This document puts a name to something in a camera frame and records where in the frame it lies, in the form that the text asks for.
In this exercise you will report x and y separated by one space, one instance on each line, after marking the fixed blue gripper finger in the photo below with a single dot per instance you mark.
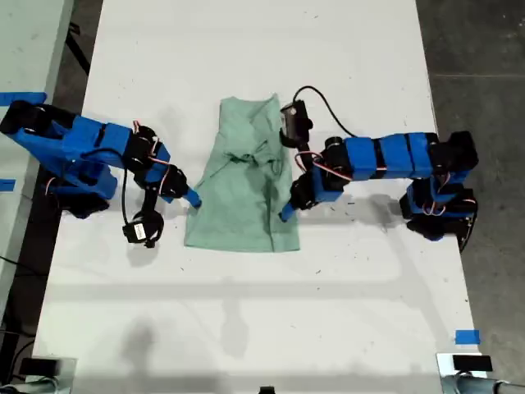
167 198

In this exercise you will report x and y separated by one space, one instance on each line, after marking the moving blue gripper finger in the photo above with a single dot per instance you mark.
194 198
288 213

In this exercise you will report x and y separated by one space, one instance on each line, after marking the pale green T-shirt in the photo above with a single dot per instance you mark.
242 205

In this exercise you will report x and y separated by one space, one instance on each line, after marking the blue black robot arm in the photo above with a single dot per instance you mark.
389 156
82 139

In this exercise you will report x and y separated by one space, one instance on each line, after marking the blue tape strip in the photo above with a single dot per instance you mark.
24 97
7 185
467 336

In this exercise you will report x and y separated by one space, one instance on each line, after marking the small black object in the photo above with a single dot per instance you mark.
266 390

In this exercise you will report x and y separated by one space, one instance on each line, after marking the pale side table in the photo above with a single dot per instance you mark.
24 49

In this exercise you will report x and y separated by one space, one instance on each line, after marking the small black box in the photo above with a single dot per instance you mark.
39 366
471 363

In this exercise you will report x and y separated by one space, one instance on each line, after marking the grey table clamp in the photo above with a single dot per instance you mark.
37 386
471 386

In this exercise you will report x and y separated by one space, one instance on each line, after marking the black camera stalk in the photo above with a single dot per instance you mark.
304 147
147 201

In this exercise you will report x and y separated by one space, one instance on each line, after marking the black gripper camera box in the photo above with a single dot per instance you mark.
133 234
297 117

